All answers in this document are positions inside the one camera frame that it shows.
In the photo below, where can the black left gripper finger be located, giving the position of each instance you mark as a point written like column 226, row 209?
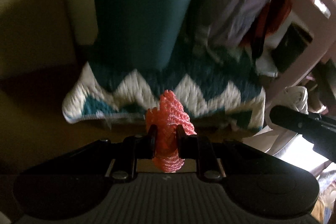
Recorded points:
column 198, row 147
column 316, row 128
column 135, row 146

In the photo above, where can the teal white zigzag knitted blanket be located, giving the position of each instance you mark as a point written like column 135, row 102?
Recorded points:
column 211, row 85

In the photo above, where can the teal plastic trash bin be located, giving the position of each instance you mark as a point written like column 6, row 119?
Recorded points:
column 144, row 30

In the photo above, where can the white tissue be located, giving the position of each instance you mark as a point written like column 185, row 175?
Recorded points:
column 295, row 98

